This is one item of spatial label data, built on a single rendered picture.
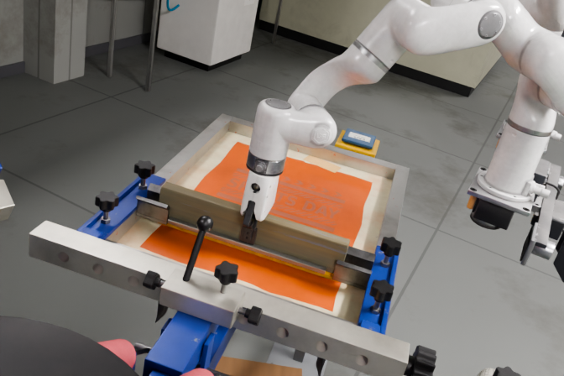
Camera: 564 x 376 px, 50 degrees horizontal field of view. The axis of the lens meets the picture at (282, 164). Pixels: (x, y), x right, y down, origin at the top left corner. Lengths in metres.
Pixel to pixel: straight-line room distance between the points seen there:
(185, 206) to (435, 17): 0.62
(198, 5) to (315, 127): 4.05
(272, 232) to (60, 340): 0.75
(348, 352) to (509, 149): 0.62
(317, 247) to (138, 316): 1.43
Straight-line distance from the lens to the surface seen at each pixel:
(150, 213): 1.32
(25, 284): 2.71
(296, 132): 1.13
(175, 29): 5.28
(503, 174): 1.43
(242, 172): 1.62
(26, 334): 0.56
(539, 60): 1.24
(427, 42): 1.09
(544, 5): 1.72
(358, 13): 6.41
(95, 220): 1.26
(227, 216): 1.26
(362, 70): 1.13
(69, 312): 2.57
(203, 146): 1.64
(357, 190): 1.66
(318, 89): 1.23
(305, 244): 1.24
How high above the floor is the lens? 1.71
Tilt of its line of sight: 26 degrees down
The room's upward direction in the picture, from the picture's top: 12 degrees clockwise
